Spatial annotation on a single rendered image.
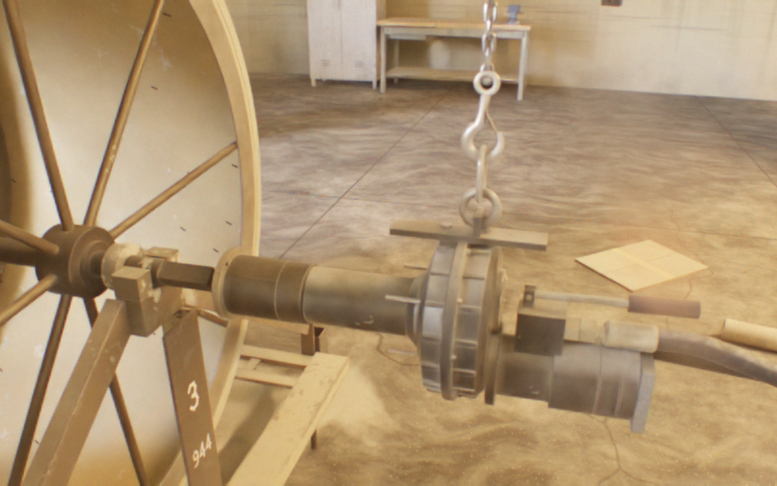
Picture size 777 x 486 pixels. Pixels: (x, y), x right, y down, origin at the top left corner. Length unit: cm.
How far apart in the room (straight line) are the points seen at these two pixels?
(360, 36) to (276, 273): 740
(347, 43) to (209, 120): 653
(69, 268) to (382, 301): 63
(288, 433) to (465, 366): 107
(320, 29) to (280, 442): 712
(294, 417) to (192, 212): 74
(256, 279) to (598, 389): 62
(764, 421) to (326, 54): 711
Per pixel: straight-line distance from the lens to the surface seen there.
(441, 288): 101
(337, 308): 114
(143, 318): 133
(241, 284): 120
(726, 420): 263
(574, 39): 902
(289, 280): 116
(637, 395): 113
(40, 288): 139
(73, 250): 139
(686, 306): 111
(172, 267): 132
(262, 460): 195
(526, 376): 113
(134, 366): 225
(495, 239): 104
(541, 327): 109
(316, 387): 220
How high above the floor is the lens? 148
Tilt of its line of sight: 23 degrees down
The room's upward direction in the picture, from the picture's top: straight up
